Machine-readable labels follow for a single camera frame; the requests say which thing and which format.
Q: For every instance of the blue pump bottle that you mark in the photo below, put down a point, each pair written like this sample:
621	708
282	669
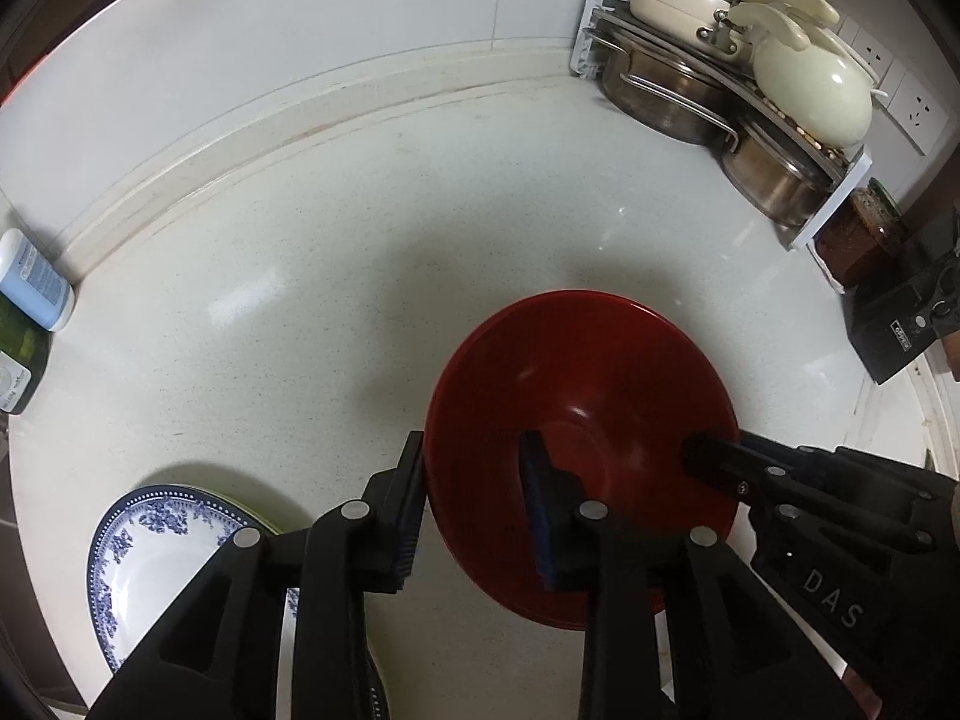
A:
34	281

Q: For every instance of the blue floral plate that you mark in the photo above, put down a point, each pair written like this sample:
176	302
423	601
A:
150	562

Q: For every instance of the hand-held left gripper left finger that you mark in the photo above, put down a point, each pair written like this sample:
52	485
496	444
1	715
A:
405	510

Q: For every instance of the red and black bowl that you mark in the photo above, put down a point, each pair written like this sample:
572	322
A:
585	390

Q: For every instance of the white wall outlets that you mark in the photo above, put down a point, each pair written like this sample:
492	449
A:
907	90

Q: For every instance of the wide stainless steel pot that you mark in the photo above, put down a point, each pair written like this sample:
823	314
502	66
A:
667	94

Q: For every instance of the black knife block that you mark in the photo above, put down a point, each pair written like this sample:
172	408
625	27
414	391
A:
907	307

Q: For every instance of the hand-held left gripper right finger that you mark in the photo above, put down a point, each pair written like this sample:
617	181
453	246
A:
536	510

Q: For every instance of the cream kettle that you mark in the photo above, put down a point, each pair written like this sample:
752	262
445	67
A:
814	90

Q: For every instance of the glass jar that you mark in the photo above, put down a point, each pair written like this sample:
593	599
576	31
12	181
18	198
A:
862	232

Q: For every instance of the small stainless steel pot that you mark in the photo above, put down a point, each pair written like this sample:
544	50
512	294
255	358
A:
776	176

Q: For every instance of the white pot rack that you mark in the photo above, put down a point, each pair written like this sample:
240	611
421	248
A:
836	199

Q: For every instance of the green dish soap bottle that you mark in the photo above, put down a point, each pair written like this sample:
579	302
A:
19	367

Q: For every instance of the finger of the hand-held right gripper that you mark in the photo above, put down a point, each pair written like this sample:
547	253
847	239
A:
862	469
724	465

